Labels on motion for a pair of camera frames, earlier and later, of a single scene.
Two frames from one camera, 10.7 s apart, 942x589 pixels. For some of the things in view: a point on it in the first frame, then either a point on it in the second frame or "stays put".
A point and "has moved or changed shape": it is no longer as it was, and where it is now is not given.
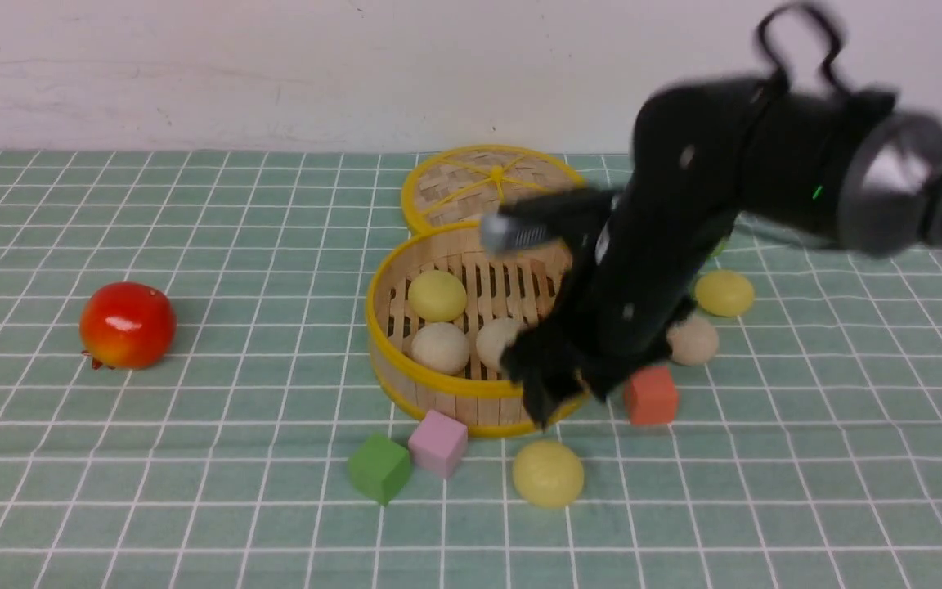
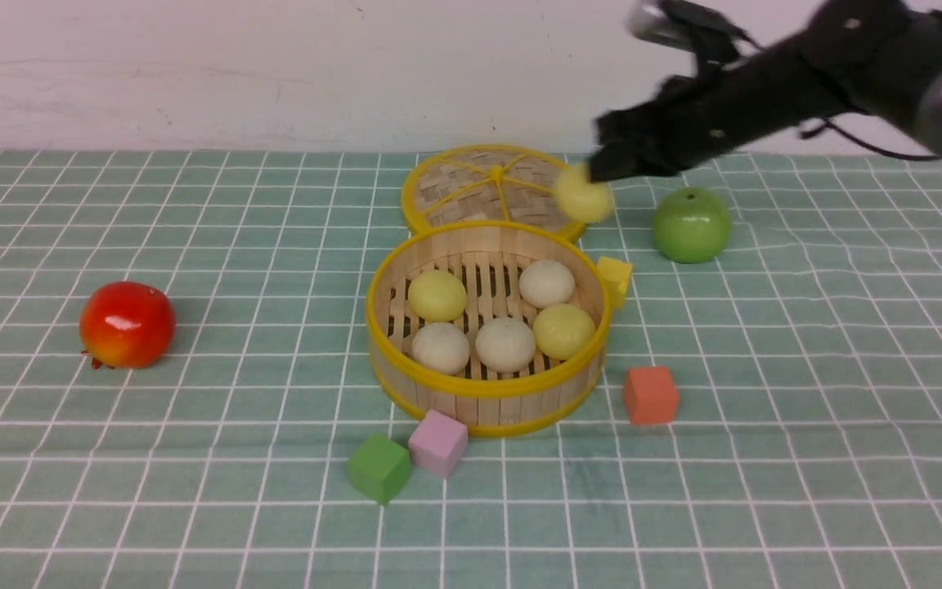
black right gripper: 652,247 -> 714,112
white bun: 441,348 stays put
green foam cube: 379,468 stays put
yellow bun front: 548,474 has moved or changed shape
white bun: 694,341 -> 545,283
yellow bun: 724,293 has moved or changed shape
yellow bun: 437,296 stays put
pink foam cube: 439,443 stays put
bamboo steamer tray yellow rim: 439,316 stays put
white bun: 491,339 stays put
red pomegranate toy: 127,325 stays put
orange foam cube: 651,396 stays put
